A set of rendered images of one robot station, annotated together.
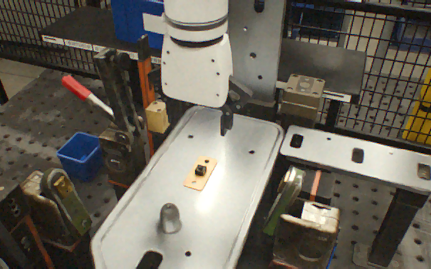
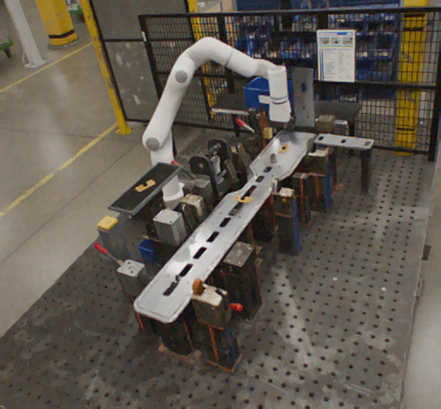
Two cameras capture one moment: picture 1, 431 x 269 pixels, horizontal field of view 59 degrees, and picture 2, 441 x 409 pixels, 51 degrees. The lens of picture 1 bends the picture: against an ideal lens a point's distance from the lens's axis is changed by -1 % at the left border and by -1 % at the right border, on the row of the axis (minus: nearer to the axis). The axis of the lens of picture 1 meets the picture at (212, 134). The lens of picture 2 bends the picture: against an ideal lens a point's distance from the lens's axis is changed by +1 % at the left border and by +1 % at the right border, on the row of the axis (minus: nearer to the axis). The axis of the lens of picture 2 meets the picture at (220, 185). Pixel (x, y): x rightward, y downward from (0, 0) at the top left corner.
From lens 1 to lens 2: 1.75 m
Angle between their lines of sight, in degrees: 13
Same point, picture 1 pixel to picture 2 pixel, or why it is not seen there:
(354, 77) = (350, 114)
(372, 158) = (349, 141)
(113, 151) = (252, 144)
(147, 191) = (265, 154)
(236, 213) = (295, 158)
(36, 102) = (201, 145)
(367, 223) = not seen: hidden behind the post
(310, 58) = (333, 108)
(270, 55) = (310, 107)
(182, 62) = (276, 108)
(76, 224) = (244, 162)
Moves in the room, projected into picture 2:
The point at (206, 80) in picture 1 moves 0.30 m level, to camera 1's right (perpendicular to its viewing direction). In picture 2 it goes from (282, 114) to (346, 108)
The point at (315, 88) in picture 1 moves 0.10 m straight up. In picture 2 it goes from (329, 119) to (329, 102)
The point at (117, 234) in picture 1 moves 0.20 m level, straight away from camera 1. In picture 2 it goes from (257, 164) to (246, 146)
